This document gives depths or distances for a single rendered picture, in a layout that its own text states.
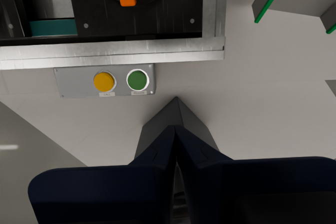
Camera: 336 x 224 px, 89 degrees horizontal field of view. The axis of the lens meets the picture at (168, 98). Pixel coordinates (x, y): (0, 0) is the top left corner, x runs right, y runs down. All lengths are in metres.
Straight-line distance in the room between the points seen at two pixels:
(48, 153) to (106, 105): 1.45
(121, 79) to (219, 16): 0.23
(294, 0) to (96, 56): 0.37
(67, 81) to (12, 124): 1.55
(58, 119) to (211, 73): 0.46
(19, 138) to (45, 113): 1.39
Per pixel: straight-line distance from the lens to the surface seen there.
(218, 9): 0.38
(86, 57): 0.40
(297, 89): 0.61
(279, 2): 0.38
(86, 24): 0.38
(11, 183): 2.34
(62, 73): 0.42
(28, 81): 0.60
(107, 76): 0.37
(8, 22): 0.46
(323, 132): 0.72
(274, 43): 0.54
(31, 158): 2.04
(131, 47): 0.37
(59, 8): 0.47
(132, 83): 0.36
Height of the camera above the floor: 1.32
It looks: 72 degrees down
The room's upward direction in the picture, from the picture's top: 177 degrees clockwise
